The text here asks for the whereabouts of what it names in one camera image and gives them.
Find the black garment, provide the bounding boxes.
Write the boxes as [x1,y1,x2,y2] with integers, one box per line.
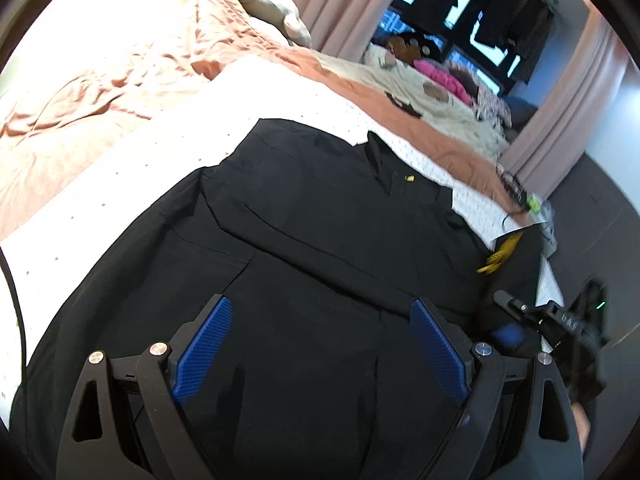
[10,119,541,479]

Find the hanging dark clothes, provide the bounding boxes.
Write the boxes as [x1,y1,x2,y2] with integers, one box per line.
[402,0,555,84]

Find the white bedside box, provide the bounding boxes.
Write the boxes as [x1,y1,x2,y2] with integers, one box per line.
[525,192,558,259]

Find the pink curtain right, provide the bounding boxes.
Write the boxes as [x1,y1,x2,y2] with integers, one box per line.
[500,9,630,198]

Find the floral patterned cloth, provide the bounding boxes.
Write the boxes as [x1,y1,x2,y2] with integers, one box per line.
[445,61,512,130]

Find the white dotted bed sheet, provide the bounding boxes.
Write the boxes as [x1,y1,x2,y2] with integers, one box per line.
[0,54,566,430]

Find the orange quilted comforter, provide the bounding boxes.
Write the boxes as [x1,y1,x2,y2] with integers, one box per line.
[1,0,527,235]

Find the cream blanket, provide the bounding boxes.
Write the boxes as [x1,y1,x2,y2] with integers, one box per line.
[316,52,509,162]

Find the pink cloth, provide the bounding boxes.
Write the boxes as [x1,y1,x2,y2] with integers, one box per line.
[413,58,474,106]

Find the bear pattern cushion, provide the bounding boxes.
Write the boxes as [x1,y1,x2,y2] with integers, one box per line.
[361,44,500,98]

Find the brown plush toy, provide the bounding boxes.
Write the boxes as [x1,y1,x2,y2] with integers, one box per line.
[385,32,442,64]

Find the white plush toy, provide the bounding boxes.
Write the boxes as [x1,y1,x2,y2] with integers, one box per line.
[203,0,314,49]

